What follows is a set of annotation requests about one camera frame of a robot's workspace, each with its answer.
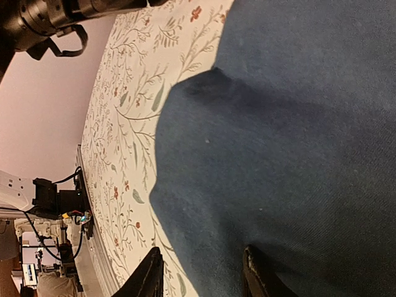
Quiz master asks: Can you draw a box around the dark teal t-shirt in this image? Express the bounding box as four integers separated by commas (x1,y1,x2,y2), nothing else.
150,1,395,296

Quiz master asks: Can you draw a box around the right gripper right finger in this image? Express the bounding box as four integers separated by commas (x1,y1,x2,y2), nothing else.
242,244,296,297

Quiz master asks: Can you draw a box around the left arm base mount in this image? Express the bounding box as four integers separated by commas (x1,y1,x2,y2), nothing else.
29,166,93,238

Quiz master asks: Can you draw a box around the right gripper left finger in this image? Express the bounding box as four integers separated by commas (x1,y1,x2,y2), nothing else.
113,247,163,297

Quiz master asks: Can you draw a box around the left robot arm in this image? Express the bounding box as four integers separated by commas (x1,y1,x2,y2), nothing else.
1,0,165,78

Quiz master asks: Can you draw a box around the floral patterned table mat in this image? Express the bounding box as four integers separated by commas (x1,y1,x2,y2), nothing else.
80,1,231,296

